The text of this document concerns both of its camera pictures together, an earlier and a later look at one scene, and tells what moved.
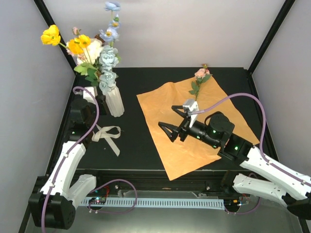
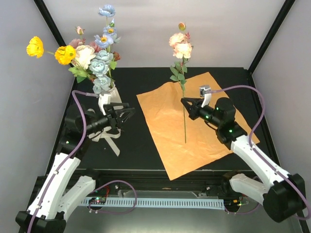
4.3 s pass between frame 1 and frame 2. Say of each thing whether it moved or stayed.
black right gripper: moved
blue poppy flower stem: moved
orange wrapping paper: stayed
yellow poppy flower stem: moved
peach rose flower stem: moved
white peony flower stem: moved
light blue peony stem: moved
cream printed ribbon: stayed
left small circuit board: stayed
